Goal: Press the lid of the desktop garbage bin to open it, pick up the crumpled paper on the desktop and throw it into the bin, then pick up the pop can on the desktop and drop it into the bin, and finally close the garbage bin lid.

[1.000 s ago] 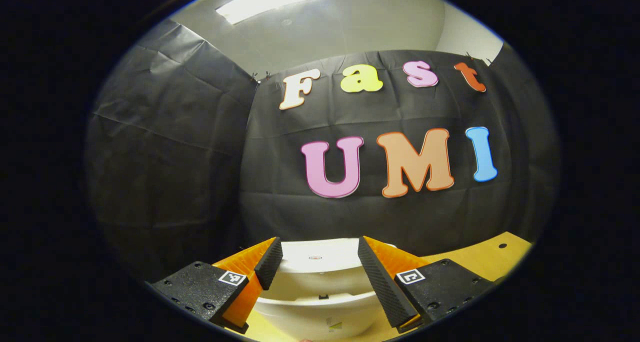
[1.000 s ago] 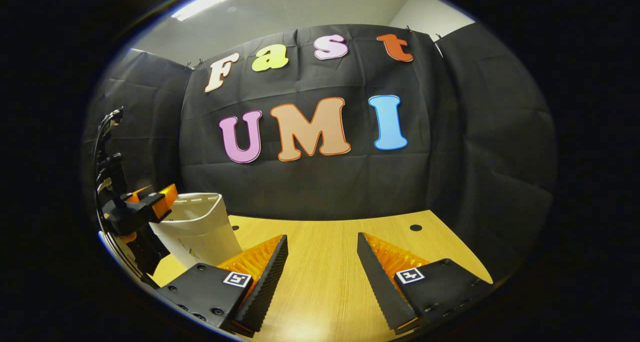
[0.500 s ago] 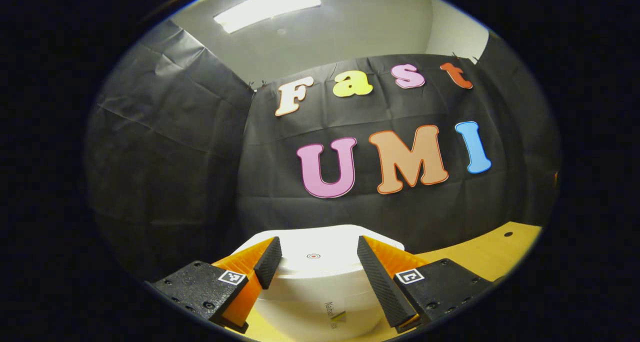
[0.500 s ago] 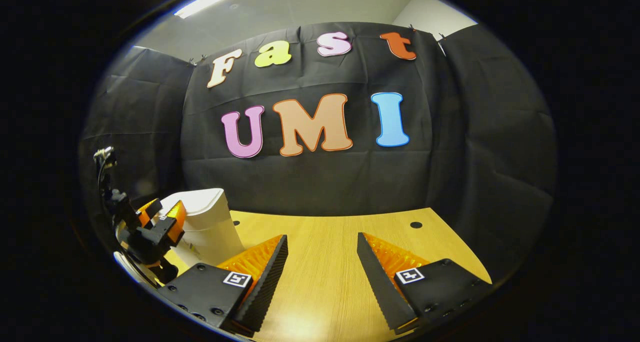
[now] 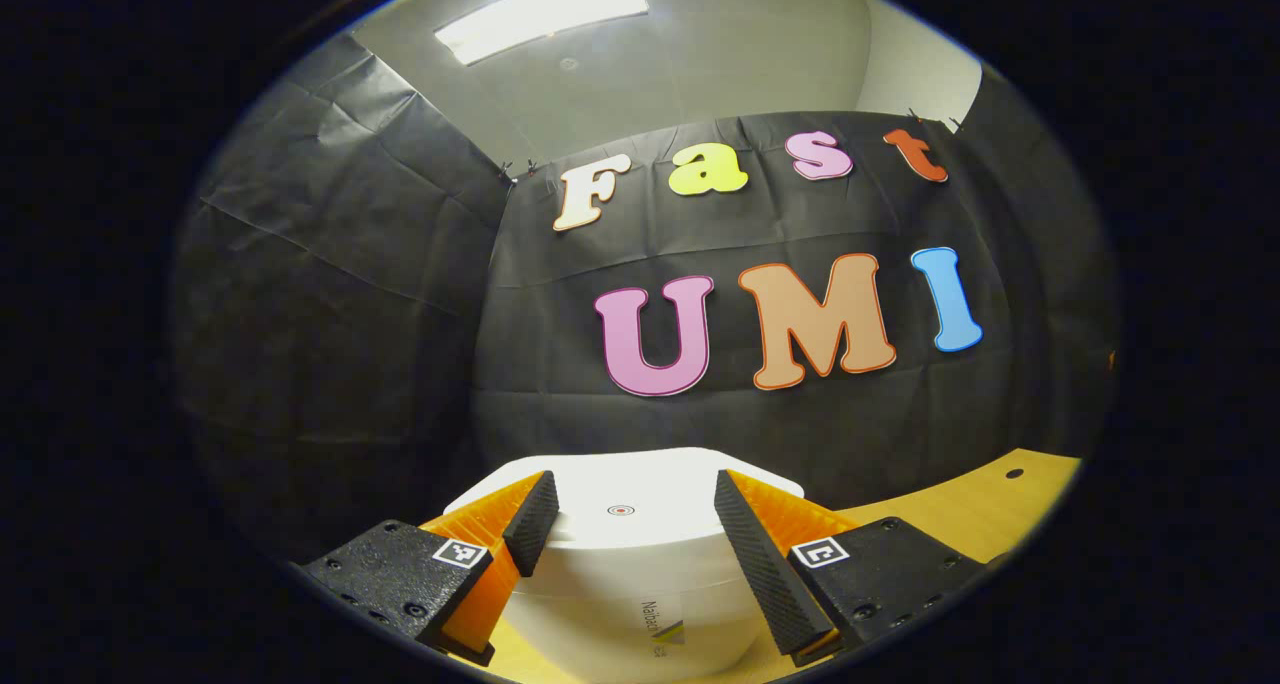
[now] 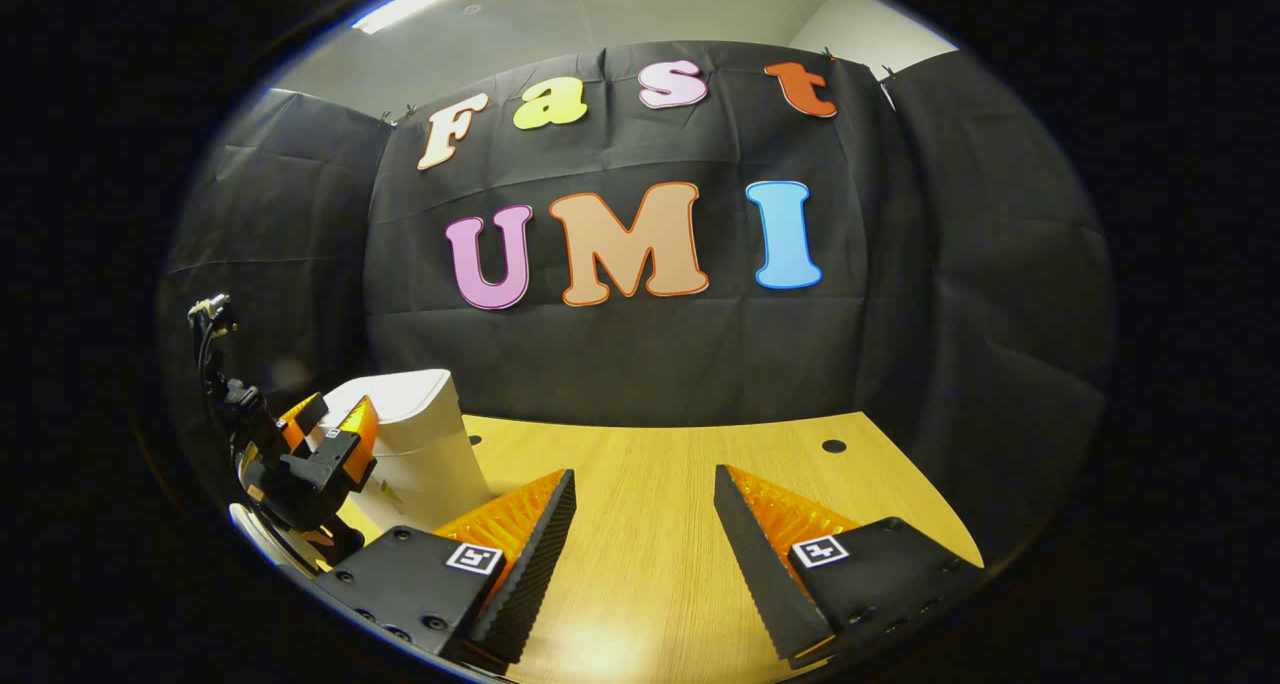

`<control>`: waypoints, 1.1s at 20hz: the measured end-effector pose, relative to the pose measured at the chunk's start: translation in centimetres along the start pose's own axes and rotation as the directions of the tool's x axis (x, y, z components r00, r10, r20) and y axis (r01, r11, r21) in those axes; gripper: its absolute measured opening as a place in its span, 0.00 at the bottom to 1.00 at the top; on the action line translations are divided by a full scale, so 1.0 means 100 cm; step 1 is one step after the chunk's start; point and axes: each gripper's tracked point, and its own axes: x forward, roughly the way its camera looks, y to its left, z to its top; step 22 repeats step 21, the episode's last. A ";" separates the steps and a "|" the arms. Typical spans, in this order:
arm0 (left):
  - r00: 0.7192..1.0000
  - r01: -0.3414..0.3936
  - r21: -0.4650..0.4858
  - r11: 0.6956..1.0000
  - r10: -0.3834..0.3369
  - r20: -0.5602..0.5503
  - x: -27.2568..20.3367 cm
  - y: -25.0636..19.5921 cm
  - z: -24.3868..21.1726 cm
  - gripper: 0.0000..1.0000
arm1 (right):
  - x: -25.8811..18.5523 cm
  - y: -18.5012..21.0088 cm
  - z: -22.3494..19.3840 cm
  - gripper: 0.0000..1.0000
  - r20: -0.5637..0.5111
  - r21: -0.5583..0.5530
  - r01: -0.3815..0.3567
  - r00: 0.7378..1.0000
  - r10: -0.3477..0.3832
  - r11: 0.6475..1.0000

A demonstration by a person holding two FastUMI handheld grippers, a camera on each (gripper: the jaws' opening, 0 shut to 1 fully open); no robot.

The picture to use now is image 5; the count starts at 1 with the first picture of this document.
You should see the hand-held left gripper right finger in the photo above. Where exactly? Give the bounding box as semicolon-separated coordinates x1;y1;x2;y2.
713;469;986;668

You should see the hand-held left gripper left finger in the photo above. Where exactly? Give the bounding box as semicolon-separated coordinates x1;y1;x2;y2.
300;469;561;668

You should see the white desktop garbage bin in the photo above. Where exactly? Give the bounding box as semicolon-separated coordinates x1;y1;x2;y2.
443;448;807;684

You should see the wooden desktop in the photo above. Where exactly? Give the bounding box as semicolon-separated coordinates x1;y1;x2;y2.
420;448;1084;684

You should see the black backdrop cloth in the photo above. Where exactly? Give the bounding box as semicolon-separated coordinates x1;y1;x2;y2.
172;34;1119;565

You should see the ceiling light panel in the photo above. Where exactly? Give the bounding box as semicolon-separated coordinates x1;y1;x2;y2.
433;0;651;67

